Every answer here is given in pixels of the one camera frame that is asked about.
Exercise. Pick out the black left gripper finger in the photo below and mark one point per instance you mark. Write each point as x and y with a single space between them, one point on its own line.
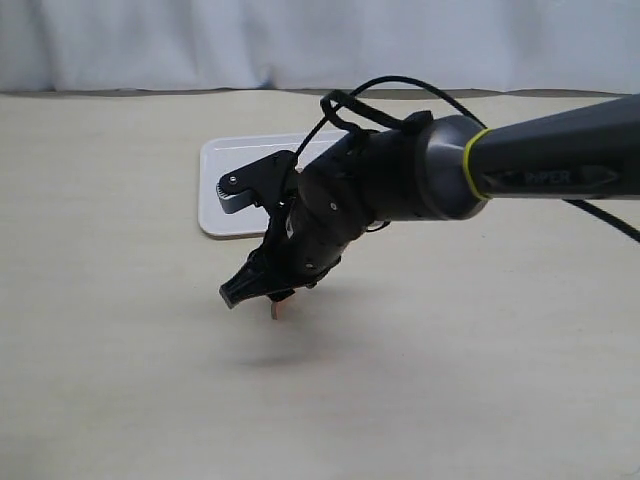
253 279

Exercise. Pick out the wooden notched puzzle pieces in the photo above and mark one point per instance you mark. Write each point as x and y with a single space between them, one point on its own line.
276 308

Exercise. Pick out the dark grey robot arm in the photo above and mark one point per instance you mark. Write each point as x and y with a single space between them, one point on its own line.
384 169

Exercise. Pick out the white plastic tray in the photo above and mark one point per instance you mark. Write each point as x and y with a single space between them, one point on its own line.
235 216

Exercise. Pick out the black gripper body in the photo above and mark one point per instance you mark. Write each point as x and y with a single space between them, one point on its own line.
306 237

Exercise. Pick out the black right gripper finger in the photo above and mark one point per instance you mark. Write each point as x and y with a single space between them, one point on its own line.
280 295

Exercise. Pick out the white backdrop cloth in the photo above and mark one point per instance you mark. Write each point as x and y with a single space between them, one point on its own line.
205 45

